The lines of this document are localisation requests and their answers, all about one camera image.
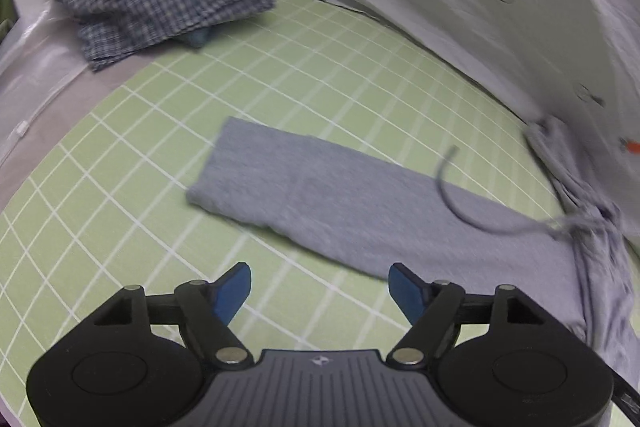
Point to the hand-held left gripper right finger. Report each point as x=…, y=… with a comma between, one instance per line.
x=404, y=292

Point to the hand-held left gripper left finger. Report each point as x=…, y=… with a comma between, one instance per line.
x=234, y=291

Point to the grey hooded sweatshirt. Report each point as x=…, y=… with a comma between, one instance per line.
x=325, y=202

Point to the green grid bed sheet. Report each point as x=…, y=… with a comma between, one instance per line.
x=300, y=72

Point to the clear plastic mattress cover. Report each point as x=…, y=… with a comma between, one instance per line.
x=35, y=67

